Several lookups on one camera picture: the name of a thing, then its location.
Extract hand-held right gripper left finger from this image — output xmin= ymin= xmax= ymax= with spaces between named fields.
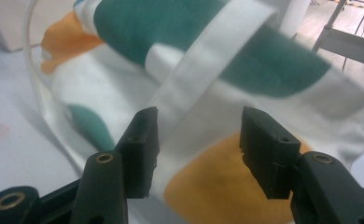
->
xmin=114 ymin=105 xmax=161 ymax=200

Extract grey metal stand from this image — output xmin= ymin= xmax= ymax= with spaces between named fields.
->
xmin=311 ymin=0 xmax=364 ymax=70

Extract clear plastic container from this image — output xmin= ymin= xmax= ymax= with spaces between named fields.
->
xmin=22 ymin=0 xmax=90 ymax=175

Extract white post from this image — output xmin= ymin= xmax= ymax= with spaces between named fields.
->
xmin=278 ymin=0 xmax=313 ymax=39

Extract thin black cable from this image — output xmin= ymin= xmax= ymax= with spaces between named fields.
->
xmin=342 ymin=0 xmax=364 ymax=73

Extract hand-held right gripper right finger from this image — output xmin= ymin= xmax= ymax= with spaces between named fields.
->
xmin=239 ymin=105 xmax=302 ymax=201

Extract white tote bag colour patches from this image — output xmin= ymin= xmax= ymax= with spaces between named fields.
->
xmin=39 ymin=0 xmax=364 ymax=224

